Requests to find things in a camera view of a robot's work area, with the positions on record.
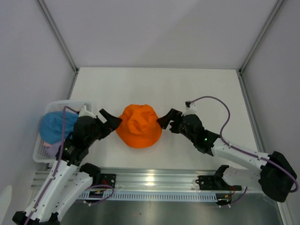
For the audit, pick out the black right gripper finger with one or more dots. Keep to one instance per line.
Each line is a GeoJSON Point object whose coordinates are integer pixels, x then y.
{"type": "Point", "coordinates": [176, 126]}
{"type": "Point", "coordinates": [171, 116]}

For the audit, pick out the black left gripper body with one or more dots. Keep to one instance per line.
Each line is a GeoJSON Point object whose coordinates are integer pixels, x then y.
{"type": "Point", "coordinates": [101, 131]}

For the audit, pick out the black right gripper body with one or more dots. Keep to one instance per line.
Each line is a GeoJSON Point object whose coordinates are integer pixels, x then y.
{"type": "Point", "coordinates": [183, 131]}

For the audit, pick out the orange bucket hat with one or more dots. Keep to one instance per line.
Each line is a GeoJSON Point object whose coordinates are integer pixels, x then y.
{"type": "Point", "coordinates": [139, 128]}

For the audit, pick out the blue bucket hat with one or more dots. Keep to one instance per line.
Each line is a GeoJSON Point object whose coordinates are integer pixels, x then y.
{"type": "Point", "coordinates": [51, 125]}

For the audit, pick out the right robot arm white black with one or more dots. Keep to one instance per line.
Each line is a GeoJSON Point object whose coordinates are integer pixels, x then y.
{"type": "Point", "coordinates": [270, 173]}

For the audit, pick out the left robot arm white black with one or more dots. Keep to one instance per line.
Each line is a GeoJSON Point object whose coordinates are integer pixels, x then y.
{"type": "Point", "coordinates": [69, 178]}

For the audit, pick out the lavender bucket hat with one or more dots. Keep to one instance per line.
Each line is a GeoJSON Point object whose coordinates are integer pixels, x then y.
{"type": "Point", "coordinates": [53, 149]}

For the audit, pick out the white plastic basket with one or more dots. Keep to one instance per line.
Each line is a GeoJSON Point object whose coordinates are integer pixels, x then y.
{"type": "Point", "coordinates": [40, 154]}

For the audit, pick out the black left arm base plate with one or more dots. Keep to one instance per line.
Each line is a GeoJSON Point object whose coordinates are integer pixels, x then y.
{"type": "Point", "coordinates": [106, 179]}

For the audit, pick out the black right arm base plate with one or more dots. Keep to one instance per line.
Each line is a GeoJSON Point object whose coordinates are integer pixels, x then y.
{"type": "Point", "coordinates": [209, 183]}

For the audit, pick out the slotted grey cable duct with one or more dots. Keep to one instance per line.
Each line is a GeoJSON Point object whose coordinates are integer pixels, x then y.
{"type": "Point", "coordinates": [163, 196]}

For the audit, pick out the left aluminium frame post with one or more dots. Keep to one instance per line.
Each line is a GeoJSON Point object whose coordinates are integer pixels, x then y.
{"type": "Point", "coordinates": [56, 33]}

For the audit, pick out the aluminium frame post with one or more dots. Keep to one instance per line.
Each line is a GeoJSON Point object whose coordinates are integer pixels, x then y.
{"type": "Point", "coordinates": [56, 33]}
{"type": "Point", "coordinates": [276, 9]}

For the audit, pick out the right aluminium frame post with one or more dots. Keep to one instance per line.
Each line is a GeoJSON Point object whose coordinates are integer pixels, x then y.
{"type": "Point", "coordinates": [276, 9]}

